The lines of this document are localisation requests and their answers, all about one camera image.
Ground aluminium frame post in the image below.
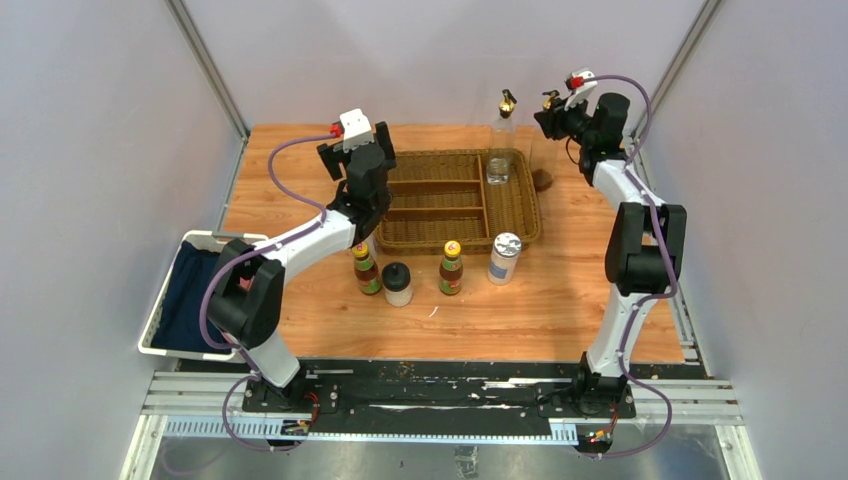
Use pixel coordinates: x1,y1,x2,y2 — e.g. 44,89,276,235
164,0,250,143
634,0,723,138

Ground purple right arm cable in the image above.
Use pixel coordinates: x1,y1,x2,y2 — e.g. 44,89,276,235
580,74,680,461

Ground navy blue cloth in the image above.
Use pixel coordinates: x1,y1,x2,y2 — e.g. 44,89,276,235
151,241,229,354

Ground black-lid spice jar front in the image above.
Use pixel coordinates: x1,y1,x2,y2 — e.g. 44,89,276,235
382,262,413,307

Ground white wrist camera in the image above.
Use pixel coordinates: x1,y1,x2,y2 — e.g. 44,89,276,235
564,68,597,110
330,108,375,152

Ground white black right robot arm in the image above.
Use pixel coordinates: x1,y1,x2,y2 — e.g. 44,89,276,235
534,90,687,418

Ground silver-lid shaker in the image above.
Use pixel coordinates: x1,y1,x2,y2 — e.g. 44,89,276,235
487,232,523,286
364,233,379,261

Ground oil bottle with brown residue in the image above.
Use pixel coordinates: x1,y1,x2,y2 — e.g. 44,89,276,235
529,89,560,193

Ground clear oil bottle gold spout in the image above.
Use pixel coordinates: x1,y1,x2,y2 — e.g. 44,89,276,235
485,89,517,185

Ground aluminium frame post right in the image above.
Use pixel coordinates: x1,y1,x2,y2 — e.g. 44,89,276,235
634,0,723,138

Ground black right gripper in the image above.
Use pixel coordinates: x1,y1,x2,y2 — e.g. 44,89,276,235
534,92,597,148

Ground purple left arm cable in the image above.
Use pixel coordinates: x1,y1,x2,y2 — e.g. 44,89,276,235
198,132,342,454

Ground sauce bottle yellow cap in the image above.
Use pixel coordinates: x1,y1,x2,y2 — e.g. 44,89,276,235
351,243,382,295
439,240,463,295

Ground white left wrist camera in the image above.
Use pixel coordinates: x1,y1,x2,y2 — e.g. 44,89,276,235
330,108,375,152

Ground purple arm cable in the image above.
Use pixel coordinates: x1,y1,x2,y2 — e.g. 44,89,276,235
580,74,680,461
198,132,342,454

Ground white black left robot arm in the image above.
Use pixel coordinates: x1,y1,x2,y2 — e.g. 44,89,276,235
199,112,396,413

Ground white laundry basket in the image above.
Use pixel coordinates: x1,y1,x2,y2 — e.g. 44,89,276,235
138,230,267,362

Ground aluminium frame post left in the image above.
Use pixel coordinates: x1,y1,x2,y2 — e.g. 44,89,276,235
164,0,250,143

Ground wicker divided tray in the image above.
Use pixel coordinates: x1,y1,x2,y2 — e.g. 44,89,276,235
374,149,542,256

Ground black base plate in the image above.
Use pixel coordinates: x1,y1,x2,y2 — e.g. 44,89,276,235
241,358,636,437

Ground pink cloth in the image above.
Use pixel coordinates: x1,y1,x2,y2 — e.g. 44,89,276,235
239,277,254,291

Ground sauce bottle yellow cap left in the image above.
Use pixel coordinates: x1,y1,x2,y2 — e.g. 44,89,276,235
351,243,382,295

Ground sauce bottle yellow cap right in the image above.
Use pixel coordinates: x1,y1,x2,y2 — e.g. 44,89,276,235
439,240,463,295

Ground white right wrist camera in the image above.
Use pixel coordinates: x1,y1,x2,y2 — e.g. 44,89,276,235
564,68,597,110

